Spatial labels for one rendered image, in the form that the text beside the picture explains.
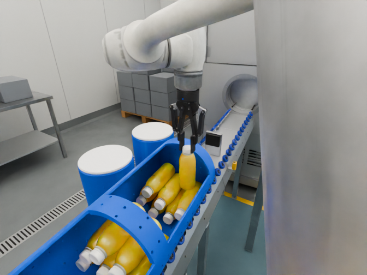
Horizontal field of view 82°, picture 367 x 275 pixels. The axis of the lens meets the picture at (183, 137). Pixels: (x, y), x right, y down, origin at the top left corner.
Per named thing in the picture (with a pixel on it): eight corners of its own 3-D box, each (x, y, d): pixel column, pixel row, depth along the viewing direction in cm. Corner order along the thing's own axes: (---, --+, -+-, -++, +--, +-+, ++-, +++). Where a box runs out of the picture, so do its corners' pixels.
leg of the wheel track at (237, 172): (237, 196, 233) (244, 147, 204) (236, 200, 228) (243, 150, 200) (232, 195, 235) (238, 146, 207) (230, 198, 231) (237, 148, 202)
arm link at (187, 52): (195, 65, 72) (159, 68, 68) (197, 13, 65) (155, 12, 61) (211, 71, 64) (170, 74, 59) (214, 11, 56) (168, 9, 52)
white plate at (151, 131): (142, 143, 126) (142, 145, 127) (181, 132, 141) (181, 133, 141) (125, 127, 147) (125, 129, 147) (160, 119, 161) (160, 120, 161)
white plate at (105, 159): (138, 146, 124) (139, 148, 124) (94, 143, 127) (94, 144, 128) (120, 175, 99) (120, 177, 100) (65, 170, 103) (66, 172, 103)
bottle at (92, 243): (131, 223, 73) (94, 266, 60) (117, 210, 74) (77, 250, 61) (138, 215, 69) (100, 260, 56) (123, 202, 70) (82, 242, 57)
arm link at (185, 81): (181, 66, 72) (181, 84, 74) (168, 71, 64) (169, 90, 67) (207, 69, 68) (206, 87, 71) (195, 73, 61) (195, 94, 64)
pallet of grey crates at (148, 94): (190, 115, 449) (191, 55, 395) (169, 129, 388) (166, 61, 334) (146, 106, 504) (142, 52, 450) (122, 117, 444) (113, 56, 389)
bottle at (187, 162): (193, 179, 91) (194, 145, 83) (197, 189, 85) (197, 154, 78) (178, 181, 90) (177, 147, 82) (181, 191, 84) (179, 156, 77)
